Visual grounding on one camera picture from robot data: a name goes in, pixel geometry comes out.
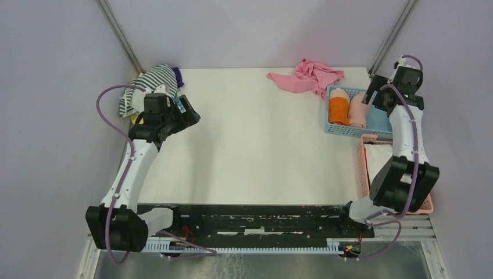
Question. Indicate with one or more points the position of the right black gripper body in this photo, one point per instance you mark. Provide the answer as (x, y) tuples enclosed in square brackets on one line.
[(379, 97)]

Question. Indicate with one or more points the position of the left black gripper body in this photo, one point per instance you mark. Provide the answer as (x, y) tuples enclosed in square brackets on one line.
[(167, 119)]

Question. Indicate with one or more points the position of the light pink towel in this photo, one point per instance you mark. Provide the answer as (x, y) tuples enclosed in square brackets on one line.
[(358, 111)]

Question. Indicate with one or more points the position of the orange cartoon towel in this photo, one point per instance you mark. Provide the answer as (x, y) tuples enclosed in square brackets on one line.
[(338, 107)]

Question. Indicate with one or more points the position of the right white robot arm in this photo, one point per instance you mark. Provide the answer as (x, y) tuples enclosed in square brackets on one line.
[(407, 178)]

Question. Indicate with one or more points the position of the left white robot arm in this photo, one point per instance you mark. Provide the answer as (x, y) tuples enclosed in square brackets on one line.
[(115, 224)]

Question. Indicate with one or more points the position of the teal patterned cloth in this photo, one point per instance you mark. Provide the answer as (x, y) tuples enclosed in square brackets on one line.
[(179, 103)]

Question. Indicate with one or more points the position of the yellow cloth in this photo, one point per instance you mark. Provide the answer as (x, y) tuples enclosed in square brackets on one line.
[(135, 119)]

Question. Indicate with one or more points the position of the striped cloth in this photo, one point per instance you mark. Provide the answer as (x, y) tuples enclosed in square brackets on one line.
[(132, 101)]

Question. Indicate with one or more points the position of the purple cloth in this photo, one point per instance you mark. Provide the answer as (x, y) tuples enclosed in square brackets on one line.
[(179, 77)]

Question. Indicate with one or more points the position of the blue plastic basket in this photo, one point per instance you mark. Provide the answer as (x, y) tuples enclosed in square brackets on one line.
[(377, 124)]

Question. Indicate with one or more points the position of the pink crumpled towel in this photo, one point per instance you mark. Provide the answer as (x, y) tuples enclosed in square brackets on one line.
[(308, 76)]

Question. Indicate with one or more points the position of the white cloth in basket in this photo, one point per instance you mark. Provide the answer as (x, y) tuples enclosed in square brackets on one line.
[(377, 155)]

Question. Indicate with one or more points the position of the pink plastic basket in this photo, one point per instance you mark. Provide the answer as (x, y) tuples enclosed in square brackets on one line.
[(427, 206)]

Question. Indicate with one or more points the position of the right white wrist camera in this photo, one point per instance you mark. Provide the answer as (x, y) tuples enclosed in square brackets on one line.
[(400, 63)]

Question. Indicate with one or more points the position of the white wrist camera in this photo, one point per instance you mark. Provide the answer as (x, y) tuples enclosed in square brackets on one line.
[(162, 89), (400, 63)]

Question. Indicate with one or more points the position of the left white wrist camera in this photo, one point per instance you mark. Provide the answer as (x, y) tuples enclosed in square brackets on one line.
[(162, 89)]

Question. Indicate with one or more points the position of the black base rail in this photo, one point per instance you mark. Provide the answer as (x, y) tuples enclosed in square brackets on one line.
[(264, 226)]

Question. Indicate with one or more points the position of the white slotted cable duct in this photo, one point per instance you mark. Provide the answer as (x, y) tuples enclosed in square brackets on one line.
[(170, 246)]

